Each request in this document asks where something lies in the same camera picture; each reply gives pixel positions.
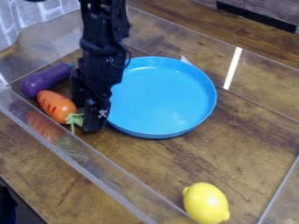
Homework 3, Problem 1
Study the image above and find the clear acrylic enclosure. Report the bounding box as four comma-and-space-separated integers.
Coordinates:
0, 0, 299, 224

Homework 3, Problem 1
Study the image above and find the blue round plate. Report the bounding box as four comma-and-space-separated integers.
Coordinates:
108, 56, 217, 139

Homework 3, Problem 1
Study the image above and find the orange toy carrot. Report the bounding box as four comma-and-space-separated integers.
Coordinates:
37, 90, 82, 132

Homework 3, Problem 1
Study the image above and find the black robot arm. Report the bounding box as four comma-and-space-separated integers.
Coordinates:
70, 0, 130, 132

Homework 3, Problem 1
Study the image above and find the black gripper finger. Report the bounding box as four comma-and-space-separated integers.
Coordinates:
82, 98, 110, 132
70, 69, 89, 109

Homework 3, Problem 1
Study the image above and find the purple toy eggplant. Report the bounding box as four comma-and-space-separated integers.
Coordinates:
21, 63, 74, 98

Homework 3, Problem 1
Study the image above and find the yellow toy lemon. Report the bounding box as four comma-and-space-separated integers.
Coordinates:
181, 182, 229, 224

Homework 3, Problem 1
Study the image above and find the white grid curtain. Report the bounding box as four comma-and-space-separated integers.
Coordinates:
0, 0, 79, 52

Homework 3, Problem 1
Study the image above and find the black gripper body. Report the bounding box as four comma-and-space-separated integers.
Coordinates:
74, 40, 130, 98

